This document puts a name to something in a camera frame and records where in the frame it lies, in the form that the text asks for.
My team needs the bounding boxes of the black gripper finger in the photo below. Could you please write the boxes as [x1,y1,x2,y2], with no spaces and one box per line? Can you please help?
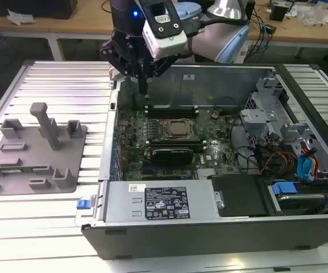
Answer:
[99,38,144,96]
[143,55,179,96]

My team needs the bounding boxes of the green RAM stick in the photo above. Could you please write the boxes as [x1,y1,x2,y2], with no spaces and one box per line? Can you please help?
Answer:
[0,167,53,173]

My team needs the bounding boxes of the black RAM slot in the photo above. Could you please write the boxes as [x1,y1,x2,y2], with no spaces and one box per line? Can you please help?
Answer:
[149,143,206,148]
[148,140,205,146]
[150,146,207,152]
[148,138,203,142]

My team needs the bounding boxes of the metal CPU socket cover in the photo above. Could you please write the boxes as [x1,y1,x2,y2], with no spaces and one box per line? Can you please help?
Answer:
[160,117,196,140]

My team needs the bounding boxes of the silver CPU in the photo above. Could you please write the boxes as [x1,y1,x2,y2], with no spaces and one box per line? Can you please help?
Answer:
[168,121,192,136]

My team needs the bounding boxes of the wooden desk white legs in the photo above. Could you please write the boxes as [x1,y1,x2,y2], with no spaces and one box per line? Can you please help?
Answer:
[248,8,328,59]
[0,0,116,62]

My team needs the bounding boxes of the black green graphics card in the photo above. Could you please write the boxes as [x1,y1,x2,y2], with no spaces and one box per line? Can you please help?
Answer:
[144,146,195,166]

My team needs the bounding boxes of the green motherboard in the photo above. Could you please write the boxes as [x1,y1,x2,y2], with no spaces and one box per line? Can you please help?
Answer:
[115,106,243,183]

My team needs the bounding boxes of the black equipment box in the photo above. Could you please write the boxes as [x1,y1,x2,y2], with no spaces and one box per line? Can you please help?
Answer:
[0,0,78,19]

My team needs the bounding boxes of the crumpled white paper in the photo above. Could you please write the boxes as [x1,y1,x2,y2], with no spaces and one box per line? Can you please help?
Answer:
[6,8,36,27]

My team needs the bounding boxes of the grey metal drive cage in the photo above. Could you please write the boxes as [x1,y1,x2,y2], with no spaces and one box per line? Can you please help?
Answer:
[239,75,319,160]

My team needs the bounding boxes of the silver ribbed chipset heatsink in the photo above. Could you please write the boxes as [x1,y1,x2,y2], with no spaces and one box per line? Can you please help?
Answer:
[197,168,220,180]

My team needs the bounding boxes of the small black device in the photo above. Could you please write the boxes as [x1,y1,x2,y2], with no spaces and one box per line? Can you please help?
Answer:
[268,4,292,21]

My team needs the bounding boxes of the grey parts rack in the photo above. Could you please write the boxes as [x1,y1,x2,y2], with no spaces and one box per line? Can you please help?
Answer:
[0,101,88,197]

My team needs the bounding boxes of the grey power supply with label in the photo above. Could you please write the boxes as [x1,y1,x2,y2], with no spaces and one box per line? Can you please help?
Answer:
[102,180,225,226]

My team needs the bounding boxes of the clear plastic bags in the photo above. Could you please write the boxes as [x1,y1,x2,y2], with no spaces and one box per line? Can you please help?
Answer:
[300,5,328,28]

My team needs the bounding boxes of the hard disk in blue carrier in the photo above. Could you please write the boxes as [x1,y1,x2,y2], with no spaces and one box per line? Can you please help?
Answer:
[270,181,328,217]

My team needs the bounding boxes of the open black PC case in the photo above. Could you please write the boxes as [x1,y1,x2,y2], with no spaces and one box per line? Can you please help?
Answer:
[75,63,328,261]

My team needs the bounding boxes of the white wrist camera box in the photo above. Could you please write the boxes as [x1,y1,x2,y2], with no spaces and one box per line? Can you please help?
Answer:
[142,16,188,60]

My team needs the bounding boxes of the black camera cable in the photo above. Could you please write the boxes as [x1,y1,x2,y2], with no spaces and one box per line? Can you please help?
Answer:
[182,16,251,38]

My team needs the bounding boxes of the blue cable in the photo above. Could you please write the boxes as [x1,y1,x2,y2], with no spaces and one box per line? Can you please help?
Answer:
[258,19,270,64]

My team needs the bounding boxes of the black wire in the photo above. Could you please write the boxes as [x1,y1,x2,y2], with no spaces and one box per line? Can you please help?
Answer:
[231,145,264,172]

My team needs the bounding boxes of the orange red wire bundle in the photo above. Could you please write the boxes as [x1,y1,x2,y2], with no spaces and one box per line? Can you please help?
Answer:
[261,152,298,175]

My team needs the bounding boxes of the blue data wire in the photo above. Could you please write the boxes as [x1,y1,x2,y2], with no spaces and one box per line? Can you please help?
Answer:
[305,149,318,183]
[296,147,310,183]

